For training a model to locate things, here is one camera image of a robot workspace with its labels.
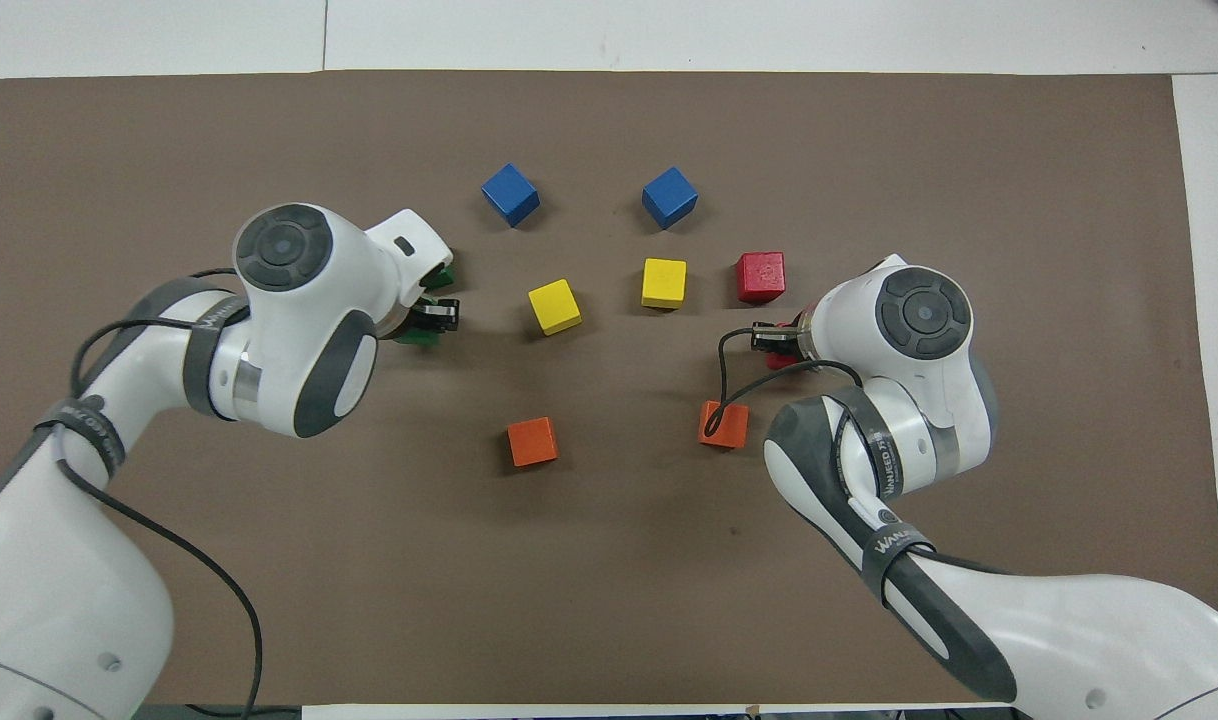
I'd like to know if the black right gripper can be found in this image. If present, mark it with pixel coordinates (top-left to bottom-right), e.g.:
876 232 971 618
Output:
753 305 815 369

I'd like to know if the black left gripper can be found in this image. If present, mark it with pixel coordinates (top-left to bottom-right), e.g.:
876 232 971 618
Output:
404 258 463 334

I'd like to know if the red wooden block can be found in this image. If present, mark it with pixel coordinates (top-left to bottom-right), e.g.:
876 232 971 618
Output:
766 318 805 373
736 251 787 304

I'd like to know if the orange wooden block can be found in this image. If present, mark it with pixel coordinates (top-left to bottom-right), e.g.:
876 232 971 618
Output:
507 416 560 468
698 400 750 450

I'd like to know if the yellow wooden block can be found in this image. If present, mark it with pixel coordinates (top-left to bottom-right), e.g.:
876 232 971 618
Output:
641 258 688 310
527 278 583 336

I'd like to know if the blue wooden block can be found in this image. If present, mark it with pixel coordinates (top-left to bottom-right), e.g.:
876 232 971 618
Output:
481 163 541 228
641 166 699 231

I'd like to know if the brown table mat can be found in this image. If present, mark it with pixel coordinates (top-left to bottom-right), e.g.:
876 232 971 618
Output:
0 70 1218 706

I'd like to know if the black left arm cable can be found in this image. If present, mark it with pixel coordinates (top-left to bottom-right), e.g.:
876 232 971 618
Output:
54 265 265 720

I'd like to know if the black cable at table edge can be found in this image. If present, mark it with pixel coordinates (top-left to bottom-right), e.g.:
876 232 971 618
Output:
184 703 302 719

